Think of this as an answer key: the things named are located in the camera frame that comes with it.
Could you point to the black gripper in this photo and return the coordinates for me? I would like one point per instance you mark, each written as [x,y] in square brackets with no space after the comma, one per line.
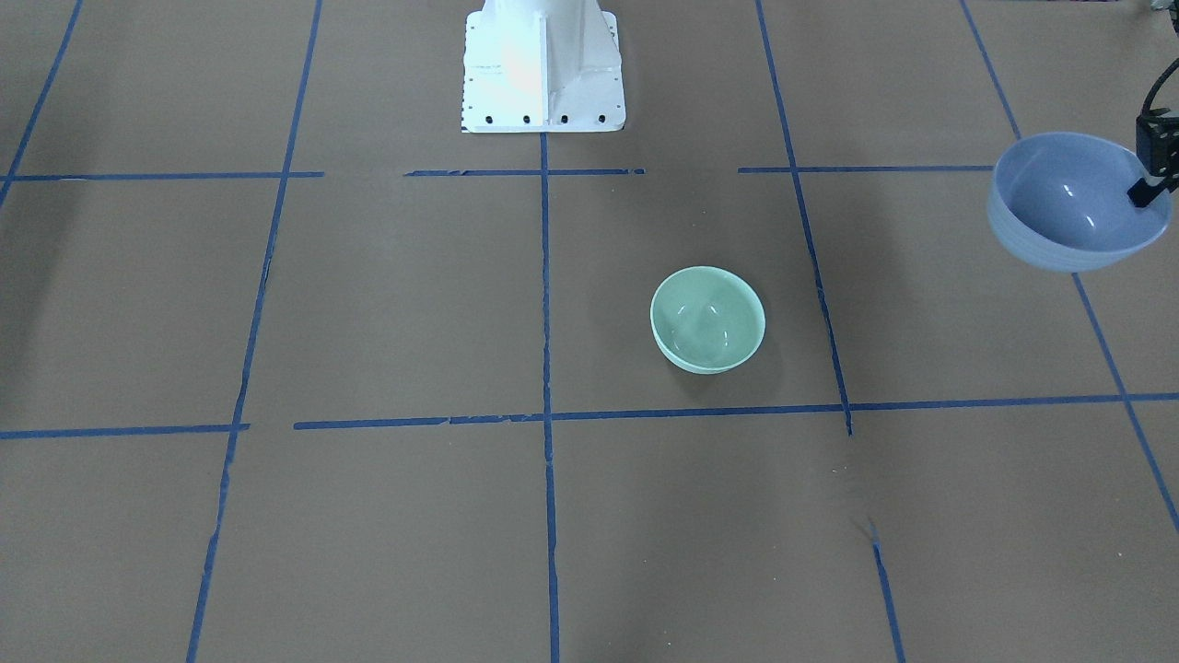
[1158,143]

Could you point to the blue bowl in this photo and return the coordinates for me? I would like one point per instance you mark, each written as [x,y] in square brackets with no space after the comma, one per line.
[1060,201]

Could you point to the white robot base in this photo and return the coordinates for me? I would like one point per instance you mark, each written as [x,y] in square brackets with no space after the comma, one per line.
[542,66]

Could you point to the green bowl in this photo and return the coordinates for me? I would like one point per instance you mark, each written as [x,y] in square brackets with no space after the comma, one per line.
[706,320]

